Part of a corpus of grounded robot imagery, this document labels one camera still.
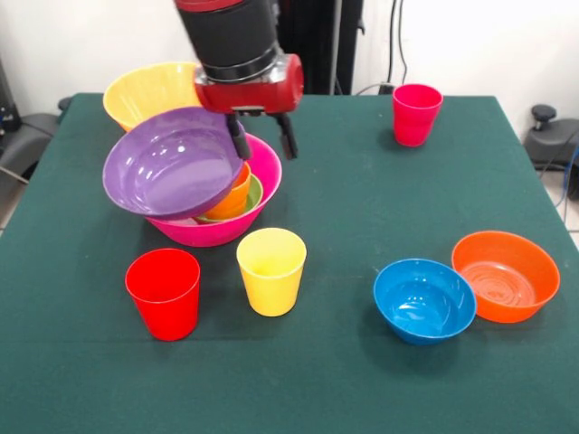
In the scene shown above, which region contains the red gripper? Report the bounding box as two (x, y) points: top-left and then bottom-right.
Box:
(194, 52), (305, 161)

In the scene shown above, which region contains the orange cup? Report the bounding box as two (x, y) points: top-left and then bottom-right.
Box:
(212, 161), (252, 213)
(203, 198), (248, 222)

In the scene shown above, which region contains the stack of green bowls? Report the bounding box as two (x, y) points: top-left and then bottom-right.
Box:
(194, 174), (265, 225)

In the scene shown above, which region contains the purple bowl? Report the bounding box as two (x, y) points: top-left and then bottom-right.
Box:
(101, 106), (248, 222)

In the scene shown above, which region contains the large pink bowl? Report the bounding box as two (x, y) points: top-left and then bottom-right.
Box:
(143, 133), (284, 248)

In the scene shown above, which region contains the large orange bowl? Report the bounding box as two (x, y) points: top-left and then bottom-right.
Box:
(102, 61), (203, 132)

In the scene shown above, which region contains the crimson cup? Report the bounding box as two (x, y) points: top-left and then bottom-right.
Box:
(392, 83), (444, 148)

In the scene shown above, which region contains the yellow cup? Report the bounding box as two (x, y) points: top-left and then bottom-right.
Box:
(235, 227), (308, 317)

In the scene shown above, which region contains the red cup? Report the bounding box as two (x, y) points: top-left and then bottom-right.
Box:
(124, 248), (202, 342)

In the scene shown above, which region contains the black machine base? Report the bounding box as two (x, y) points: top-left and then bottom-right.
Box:
(523, 104), (579, 171)
(0, 56), (73, 182)

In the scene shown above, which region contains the dark green table cloth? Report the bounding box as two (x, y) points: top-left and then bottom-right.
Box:
(0, 92), (579, 434)

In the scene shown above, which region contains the blue bowl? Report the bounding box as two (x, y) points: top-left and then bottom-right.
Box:
(373, 258), (478, 346)

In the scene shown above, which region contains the orange-red bowl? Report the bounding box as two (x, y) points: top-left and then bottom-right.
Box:
(451, 231), (562, 325)

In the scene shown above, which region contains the black cable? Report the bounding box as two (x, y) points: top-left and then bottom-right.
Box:
(397, 0), (410, 87)
(386, 0), (399, 85)

